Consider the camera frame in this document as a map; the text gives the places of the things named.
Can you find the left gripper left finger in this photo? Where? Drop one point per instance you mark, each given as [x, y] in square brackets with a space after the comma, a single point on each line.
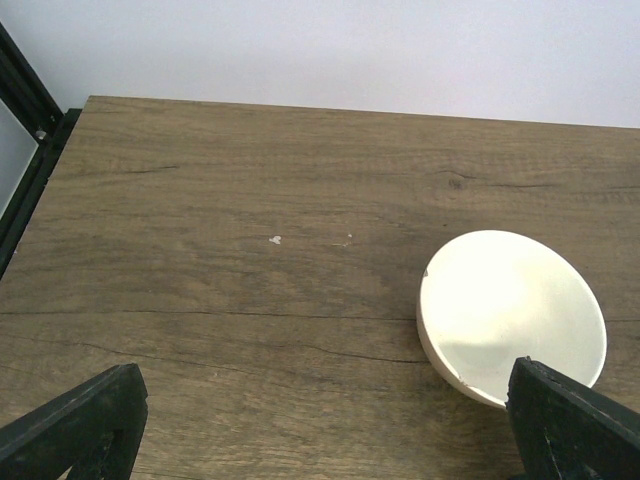
[92, 431]

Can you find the cream ceramic bowl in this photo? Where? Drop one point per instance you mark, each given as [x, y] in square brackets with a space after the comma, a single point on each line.
[489, 297]

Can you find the black aluminium frame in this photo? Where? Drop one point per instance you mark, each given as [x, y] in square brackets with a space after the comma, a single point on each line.
[34, 133]

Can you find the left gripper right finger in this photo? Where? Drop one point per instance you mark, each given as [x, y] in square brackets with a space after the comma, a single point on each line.
[565, 430]

